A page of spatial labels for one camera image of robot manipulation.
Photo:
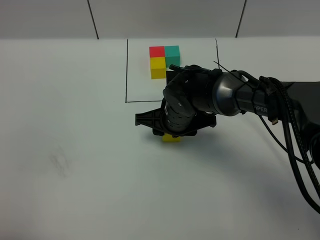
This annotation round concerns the red template block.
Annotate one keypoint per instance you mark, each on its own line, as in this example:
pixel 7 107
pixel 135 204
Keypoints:
pixel 156 51

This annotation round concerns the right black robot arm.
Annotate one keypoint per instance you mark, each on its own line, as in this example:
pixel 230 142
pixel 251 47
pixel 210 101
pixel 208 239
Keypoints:
pixel 194 96

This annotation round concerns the green template block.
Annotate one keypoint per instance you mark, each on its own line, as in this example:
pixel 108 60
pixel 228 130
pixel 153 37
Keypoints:
pixel 172 55

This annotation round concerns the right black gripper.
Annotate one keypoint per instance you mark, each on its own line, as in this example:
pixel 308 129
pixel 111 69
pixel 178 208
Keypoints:
pixel 165 120

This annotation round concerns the black zip tie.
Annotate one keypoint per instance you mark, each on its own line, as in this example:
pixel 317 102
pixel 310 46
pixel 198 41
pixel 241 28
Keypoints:
pixel 221 66

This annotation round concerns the yellow template block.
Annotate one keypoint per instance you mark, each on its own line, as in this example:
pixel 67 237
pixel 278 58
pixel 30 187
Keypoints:
pixel 158 67

